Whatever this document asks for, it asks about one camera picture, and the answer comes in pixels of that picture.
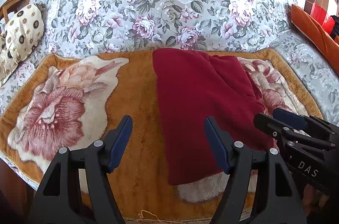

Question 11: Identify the dark red sweater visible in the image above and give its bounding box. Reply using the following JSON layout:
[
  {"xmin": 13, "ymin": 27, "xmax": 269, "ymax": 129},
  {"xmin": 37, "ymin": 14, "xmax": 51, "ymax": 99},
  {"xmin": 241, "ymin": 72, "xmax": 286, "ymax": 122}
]
[{"xmin": 152, "ymin": 48, "xmax": 274, "ymax": 186}]

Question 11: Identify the orange floral plush blanket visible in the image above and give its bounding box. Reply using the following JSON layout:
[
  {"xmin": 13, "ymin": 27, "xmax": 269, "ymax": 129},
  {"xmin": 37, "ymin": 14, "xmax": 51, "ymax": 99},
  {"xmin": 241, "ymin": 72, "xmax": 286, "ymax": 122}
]
[{"xmin": 1, "ymin": 49, "xmax": 323, "ymax": 223}]

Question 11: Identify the person's right hand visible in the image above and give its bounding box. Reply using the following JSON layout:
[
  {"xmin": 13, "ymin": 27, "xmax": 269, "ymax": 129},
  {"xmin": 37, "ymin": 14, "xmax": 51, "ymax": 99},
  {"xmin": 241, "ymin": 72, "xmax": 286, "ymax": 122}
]
[{"xmin": 302, "ymin": 184, "xmax": 329, "ymax": 216}]

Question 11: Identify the floral bed sheet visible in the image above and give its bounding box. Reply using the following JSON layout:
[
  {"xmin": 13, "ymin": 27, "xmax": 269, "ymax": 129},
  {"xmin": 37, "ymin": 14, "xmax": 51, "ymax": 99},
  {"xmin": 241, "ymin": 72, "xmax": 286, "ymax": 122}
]
[{"xmin": 1, "ymin": 0, "xmax": 338, "ymax": 124}]

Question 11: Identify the orange cushion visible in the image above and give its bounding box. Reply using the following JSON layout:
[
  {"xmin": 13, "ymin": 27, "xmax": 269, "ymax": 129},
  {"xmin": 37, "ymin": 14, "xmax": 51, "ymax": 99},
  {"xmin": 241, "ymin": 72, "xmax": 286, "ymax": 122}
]
[{"xmin": 290, "ymin": 4, "xmax": 339, "ymax": 74}]

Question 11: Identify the wooden chair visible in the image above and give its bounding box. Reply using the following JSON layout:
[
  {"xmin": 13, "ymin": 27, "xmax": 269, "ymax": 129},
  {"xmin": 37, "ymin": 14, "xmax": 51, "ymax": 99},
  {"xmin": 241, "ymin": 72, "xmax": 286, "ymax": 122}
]
[{"xmin": 0, "ymin": 0, "xmax": 30, "ymax": 24}]

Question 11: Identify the cream patterned pillow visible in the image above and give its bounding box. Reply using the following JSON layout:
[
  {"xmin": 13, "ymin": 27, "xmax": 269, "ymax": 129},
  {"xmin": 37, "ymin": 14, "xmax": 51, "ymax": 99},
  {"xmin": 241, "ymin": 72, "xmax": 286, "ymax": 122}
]
[{"xmin": 1, "ymin": 3, "xmax": 45, "ymax": 85}]

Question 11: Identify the red bag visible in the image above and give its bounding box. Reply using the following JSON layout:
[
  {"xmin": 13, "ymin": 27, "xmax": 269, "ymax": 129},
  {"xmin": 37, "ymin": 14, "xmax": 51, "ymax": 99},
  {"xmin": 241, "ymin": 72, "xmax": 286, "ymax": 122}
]
[{"xmin": 310, "ymin": 3, "xmax": 336, "ymax": 34}]

